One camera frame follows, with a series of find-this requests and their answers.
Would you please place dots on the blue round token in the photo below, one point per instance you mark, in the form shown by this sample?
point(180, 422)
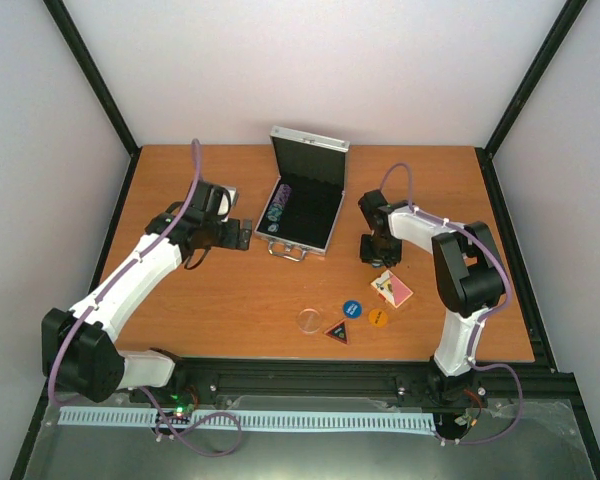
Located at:
point(352, 309)

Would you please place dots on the black aluminium frame rail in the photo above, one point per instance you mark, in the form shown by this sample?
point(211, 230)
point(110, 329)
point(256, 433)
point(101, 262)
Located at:
point(403, 383)

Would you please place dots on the orange round token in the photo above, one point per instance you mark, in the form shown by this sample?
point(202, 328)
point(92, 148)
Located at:
point(378, 317)

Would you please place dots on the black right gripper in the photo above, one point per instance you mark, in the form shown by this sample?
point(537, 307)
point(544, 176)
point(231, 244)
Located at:
point(367, 256)

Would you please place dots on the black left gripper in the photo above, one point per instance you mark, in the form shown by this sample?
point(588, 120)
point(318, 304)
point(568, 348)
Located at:
point(231, 241)

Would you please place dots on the aluminium poker case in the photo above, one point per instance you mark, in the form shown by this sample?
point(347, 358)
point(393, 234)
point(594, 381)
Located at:
point(315, 167)

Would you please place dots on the clear round disc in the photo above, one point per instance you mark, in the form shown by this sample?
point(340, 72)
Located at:
point(309, 321)

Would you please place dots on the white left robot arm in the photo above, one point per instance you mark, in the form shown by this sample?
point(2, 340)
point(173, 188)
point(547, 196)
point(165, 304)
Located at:
point(79, 349)

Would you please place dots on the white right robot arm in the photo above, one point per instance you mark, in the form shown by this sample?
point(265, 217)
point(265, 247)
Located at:
point(470, 278)

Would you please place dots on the black red triangle token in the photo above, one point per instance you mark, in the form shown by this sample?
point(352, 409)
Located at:
point(338, 332)

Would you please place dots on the pink playing card deck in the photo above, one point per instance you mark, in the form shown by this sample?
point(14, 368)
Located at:
point(393, 290)

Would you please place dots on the white cable duct strip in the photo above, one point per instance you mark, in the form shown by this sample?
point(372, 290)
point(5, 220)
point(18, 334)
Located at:
point(253, 421)

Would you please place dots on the purple poker chip stack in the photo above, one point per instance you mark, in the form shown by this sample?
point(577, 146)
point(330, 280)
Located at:
point(278, 203)

